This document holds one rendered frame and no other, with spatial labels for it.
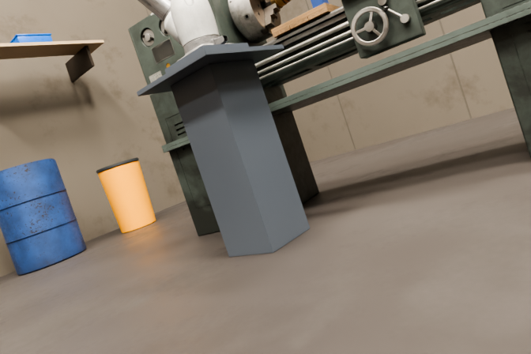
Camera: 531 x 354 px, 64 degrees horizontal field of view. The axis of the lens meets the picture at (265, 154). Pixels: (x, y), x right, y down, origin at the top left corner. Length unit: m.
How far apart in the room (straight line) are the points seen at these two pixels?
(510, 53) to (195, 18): 1.18
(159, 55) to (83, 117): 2.87
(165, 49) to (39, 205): 1.98
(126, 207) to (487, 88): 3.39
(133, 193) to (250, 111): 2.70
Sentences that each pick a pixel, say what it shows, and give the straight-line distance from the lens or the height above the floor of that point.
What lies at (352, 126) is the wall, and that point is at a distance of 4.62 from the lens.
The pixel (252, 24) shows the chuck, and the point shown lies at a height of 0.98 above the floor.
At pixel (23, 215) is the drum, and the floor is 0.46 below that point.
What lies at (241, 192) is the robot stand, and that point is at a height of 0.25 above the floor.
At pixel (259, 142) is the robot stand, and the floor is 0.40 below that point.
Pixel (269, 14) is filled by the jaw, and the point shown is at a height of 1.01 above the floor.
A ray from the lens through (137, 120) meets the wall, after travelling 5.55.
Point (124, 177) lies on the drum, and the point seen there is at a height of 0.50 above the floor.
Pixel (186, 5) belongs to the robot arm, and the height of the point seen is 0.99.
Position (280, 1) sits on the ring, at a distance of 2.32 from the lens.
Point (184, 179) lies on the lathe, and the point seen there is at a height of 0.34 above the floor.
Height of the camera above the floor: 0.40
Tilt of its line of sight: 2 degrees down
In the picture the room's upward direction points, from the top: 19 degrees counter-clockwise
